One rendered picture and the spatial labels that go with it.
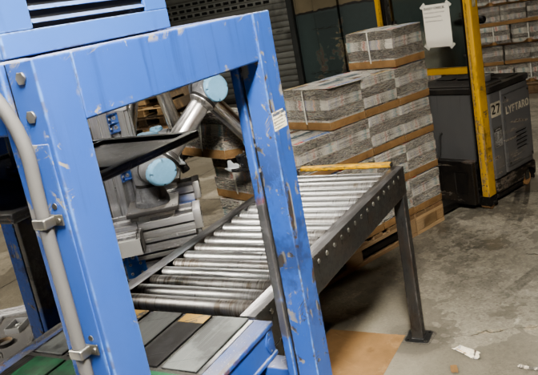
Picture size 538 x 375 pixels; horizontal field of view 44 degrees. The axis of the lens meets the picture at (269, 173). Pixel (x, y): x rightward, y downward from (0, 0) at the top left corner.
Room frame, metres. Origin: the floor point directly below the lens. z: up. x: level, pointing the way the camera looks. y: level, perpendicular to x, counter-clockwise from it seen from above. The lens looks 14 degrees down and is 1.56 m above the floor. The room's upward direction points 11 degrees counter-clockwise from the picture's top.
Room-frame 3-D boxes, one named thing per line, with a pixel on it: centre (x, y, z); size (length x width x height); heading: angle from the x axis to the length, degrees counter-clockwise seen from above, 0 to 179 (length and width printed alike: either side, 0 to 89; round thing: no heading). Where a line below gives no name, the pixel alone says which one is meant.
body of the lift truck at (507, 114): (4.66, -1.48, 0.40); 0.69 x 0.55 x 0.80; 38
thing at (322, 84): (3.78, -0.39, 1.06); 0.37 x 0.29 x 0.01; 38
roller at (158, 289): (1.83, 0.27, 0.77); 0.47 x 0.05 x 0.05; 60
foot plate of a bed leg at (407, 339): (2.72, -0.53, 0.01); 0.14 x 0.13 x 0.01; 60
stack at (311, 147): (3.72, -0.28, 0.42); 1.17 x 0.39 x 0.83; 128
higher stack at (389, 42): (4.17, -0.85, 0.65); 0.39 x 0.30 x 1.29; 38
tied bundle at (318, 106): (3.80, -0.37, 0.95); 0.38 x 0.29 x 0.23; 38
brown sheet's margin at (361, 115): (3.80, -0.37, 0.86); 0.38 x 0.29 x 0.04; 38
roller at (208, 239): (2.17, 0.07, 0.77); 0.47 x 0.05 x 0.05; 60
